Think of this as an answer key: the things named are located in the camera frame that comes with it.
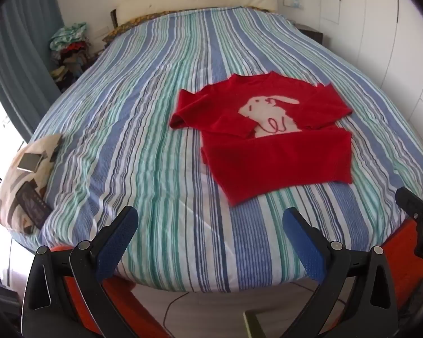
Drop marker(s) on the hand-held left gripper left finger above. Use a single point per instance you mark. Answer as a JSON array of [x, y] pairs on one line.
[[117, 243]]

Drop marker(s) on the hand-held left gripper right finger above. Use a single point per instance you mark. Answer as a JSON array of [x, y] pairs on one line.
[[303, 243]]

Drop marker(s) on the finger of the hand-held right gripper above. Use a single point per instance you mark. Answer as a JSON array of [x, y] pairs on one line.
[[414, 206]]

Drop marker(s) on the red sweater with rabbit print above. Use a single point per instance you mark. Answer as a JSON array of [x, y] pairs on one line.
[[278, 158]]

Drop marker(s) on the pile of mixed clothes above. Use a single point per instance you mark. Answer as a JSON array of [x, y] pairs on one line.
[[70, 42]]

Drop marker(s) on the black flat device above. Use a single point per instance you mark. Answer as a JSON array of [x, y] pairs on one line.
[[33, 209]]

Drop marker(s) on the olive flat object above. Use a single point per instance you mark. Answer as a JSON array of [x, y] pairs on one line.
[[253, 325]]

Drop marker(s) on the geometric patterned pillow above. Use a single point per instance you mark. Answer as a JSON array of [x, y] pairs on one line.
[[12, 190]]

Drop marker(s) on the striped bed blanket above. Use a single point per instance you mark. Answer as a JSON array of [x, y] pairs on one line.
[[127, 112]]

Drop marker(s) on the white wardrobe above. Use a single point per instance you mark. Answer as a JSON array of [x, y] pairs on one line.
[[380, 24]]

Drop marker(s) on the dark nightstand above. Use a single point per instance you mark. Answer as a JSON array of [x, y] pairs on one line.
[[312, 33]]

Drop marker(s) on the blue curtain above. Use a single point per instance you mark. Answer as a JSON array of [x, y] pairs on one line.
[[21, 42]]

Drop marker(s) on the cream padded headboard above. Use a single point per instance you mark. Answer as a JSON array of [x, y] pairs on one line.
[[197, 0]]

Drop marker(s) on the white wall socket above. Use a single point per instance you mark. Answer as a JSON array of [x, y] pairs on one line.
[[292, 2]]

